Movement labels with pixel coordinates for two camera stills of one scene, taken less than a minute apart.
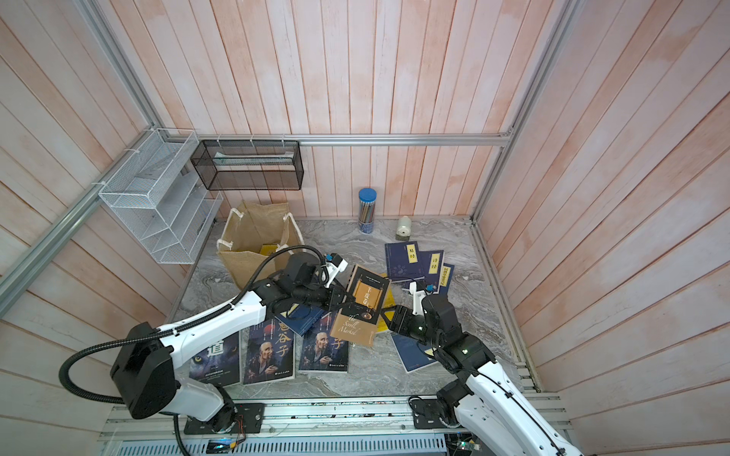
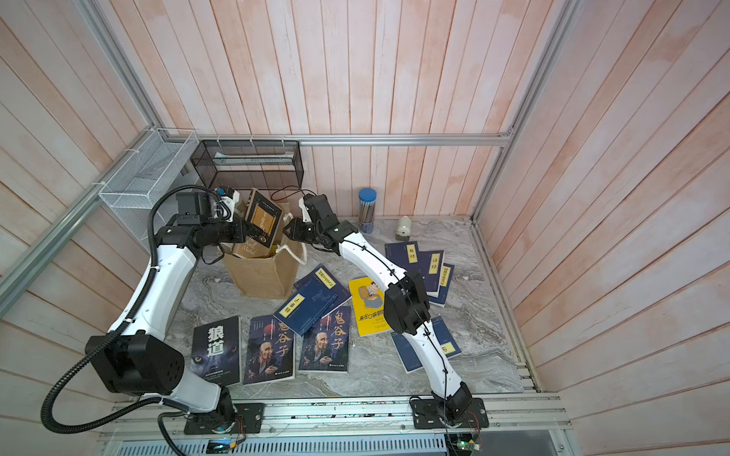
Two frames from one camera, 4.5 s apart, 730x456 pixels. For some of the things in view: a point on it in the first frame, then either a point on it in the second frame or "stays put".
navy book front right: (413, 354) stays put
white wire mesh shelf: (159, 194) stays put
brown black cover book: (357, 320) to (263, 216)
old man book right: (320, 351) stays put
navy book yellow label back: (403, 261) stays put
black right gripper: (400, 313) to (296, 231)
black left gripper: (333, 297) to (240, 236)
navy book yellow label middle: (431, 268) stays put
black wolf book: (219, 364) stays put
